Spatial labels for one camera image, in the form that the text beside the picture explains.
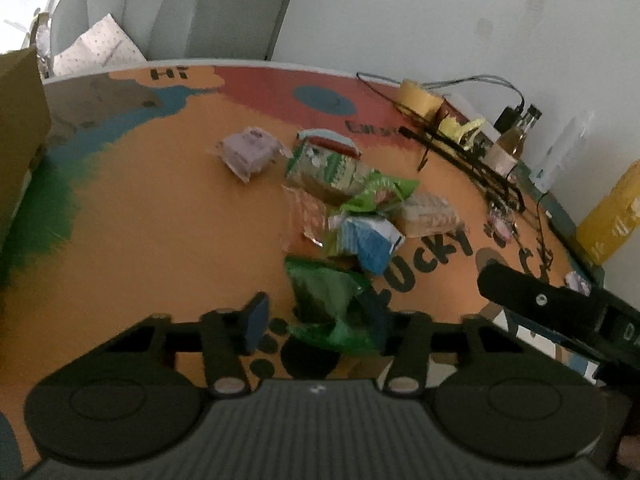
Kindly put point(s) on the red blue snack packet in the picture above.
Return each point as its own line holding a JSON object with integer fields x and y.
{"x": 326, "y": 138}

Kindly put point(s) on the yellow tape roll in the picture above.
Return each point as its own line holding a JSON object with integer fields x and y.
{"x": 413, "y": 100}

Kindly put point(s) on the yellow plastic bag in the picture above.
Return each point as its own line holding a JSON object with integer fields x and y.
{"x": 463, "y": 135}

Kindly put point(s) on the green white bread packet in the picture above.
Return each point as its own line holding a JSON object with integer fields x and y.
{"x": 328, "y": 175}

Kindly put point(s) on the black charger plug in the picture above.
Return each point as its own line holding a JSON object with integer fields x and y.
{"x": 508, "y": 117}

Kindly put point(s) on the person right hand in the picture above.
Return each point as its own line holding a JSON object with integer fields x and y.
{"x": 628, "y": 453}

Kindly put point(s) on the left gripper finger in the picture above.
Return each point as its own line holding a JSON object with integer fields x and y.
{"x": 256, "y": 316}

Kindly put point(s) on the cardboard box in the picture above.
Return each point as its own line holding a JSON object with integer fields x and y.
{"x": 25, "y": 123}

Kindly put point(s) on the amber glass bottle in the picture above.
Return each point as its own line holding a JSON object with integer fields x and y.
{"x": 503, "y": 156}

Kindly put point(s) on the black wire rack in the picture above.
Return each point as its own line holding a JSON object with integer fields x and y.
{"x": 492, "y": 187}

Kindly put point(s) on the clear wafer biscuit pack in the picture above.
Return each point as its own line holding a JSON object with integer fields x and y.
{"x": 426, "y": 214}

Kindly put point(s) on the dotted white cushion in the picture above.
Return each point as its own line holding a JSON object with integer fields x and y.
{"x": 105, "y": 44}

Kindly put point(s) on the white spray bottle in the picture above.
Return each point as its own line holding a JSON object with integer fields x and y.
{"x": 566, "y": 146}

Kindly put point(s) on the yellow bottle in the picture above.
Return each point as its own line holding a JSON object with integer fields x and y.
{"x": 607, "y": 227}

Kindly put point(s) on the grey armchair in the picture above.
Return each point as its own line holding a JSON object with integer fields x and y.
{"x": 171, "y": 29}

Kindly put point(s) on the pink keychain with keys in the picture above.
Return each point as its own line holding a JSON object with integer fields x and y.
{"x": 501, "y": 219}

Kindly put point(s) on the dark green snack packet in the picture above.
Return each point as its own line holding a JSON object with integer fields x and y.
{"x": 335, "y": 308}

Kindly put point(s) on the light blue snack packet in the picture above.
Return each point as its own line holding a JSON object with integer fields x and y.
{"x": 371, "y": 239}

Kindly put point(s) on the purple mochi packet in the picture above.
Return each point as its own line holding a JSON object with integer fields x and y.
{"x": 249, "y": 152}

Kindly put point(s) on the light green snack packet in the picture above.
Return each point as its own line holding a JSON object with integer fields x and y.
{"x": 381, "y": 192}

